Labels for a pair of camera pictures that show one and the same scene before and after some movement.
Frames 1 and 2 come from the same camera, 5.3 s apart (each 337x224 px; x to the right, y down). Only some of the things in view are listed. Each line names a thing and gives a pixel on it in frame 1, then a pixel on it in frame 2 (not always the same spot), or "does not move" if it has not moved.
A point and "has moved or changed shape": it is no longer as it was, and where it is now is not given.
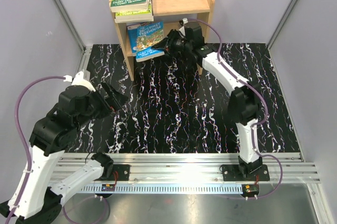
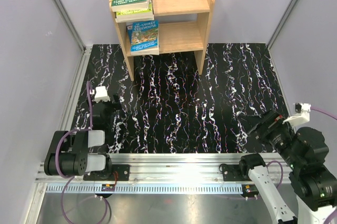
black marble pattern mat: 171,109 does not move
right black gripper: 166,44 to 265,124
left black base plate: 123,172 does not move
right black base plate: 230,173 does not move
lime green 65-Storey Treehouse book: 146,16 does not move
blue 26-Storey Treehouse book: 147,37 has moved or changed shape
